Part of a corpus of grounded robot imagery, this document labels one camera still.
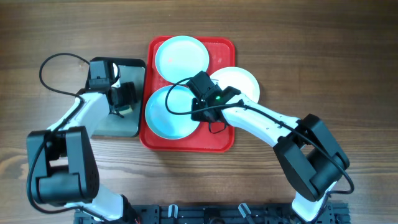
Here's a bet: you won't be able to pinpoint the black water tray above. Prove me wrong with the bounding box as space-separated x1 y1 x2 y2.
86 58 146 138

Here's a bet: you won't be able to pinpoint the green yellow sponge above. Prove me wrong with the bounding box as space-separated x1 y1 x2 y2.
119 105 134 114

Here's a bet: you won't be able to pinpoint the left black cable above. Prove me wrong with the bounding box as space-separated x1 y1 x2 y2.
25 52 125 222

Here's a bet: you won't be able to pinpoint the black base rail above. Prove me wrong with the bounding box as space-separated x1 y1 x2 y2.
73 202 351 224

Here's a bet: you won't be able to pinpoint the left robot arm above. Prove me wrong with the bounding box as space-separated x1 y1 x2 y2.
26 83 140 223

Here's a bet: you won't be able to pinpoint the white plate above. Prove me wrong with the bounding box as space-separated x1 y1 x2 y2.
210 67 261 103

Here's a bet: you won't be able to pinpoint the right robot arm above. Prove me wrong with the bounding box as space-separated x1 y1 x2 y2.
191 86 349 222

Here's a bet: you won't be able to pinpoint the red plastic tray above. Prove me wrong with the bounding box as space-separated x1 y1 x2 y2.
139 35 236 153

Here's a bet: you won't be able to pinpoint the light blue plate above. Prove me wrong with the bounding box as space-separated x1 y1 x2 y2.
155 35 210 83
145 85 200 140

